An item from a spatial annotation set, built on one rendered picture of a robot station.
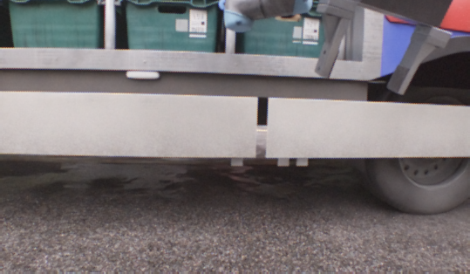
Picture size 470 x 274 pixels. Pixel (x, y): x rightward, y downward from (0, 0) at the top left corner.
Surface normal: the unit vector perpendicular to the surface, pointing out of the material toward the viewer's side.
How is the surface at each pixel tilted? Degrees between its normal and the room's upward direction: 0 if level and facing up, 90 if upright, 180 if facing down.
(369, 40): 90
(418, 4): 113
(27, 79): 90
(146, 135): 90
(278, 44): 92
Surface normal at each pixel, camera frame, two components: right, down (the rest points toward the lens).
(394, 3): 0.08, 0.49
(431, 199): 0.11, -0.27
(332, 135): 0.10, 0.11
